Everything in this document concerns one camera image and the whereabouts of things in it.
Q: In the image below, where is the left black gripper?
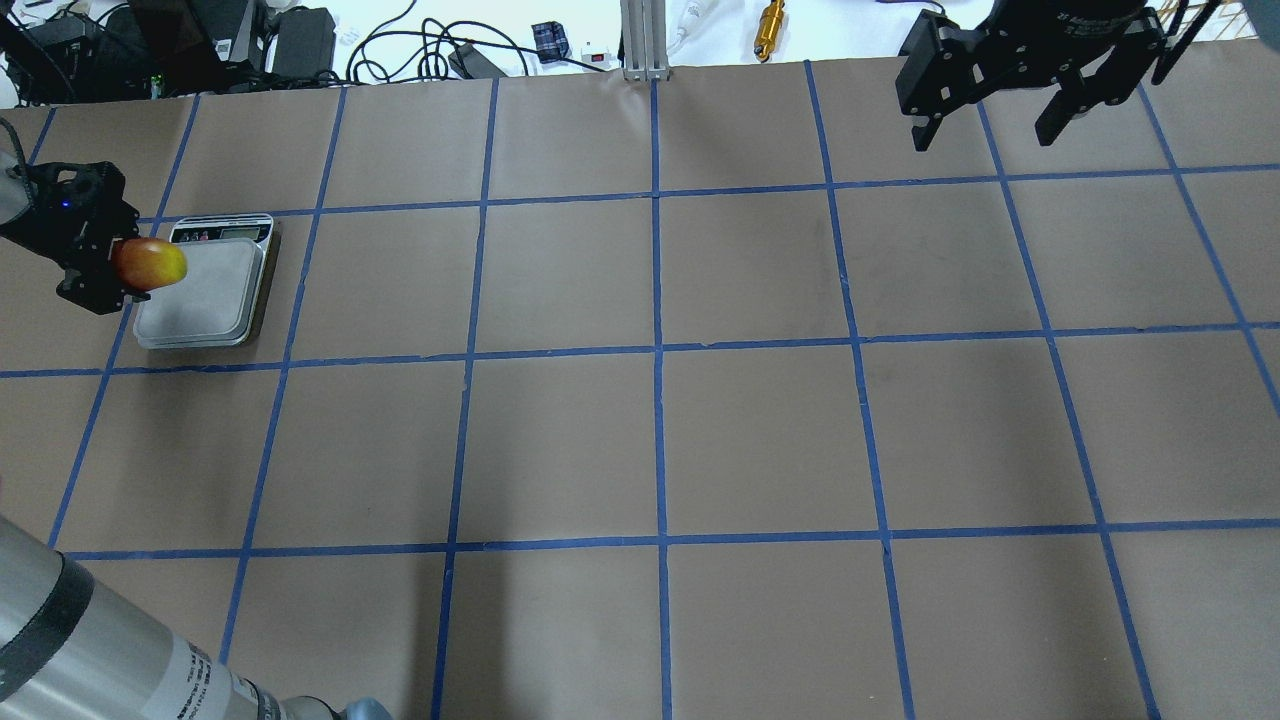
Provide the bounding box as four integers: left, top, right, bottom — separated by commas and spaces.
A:
1, 160, 150, 315

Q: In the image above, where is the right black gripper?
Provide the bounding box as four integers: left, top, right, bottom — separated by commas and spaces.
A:
895, 1, 1171, 152

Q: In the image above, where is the red yellow mango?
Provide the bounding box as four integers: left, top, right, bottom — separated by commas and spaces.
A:
110, 237, 188, 293

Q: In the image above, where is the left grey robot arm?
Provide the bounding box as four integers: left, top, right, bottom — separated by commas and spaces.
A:
3, 152, 389, 719

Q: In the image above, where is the silver digital kitchen scale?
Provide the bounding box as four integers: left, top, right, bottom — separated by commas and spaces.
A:
133, 213, 279, 351

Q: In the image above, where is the black equipment pile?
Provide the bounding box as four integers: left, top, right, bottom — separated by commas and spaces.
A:
3, 1, 340, 105

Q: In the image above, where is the black power brick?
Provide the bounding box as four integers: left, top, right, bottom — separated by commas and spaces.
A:
447, 44, 508, 79

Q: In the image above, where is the aluminium frame post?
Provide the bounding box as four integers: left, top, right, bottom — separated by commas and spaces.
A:
620, 0, 671, 82

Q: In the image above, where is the small white switch box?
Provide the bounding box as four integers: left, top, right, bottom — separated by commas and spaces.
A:
579, 42, 614, 70

